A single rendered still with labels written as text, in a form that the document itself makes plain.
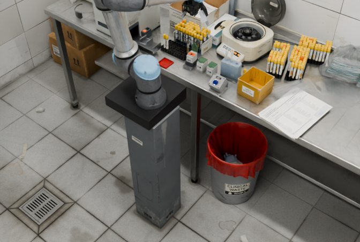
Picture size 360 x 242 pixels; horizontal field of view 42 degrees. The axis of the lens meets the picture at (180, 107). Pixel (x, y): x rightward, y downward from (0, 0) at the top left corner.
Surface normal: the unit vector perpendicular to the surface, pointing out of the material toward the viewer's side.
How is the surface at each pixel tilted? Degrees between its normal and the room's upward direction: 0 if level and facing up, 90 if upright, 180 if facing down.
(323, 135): 0
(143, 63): 9
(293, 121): 1
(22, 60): 90
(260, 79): 90
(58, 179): 0
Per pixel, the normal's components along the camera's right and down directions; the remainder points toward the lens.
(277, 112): -0.02, -0.73
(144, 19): 0.78, 0.43
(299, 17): -0.62, 0.54
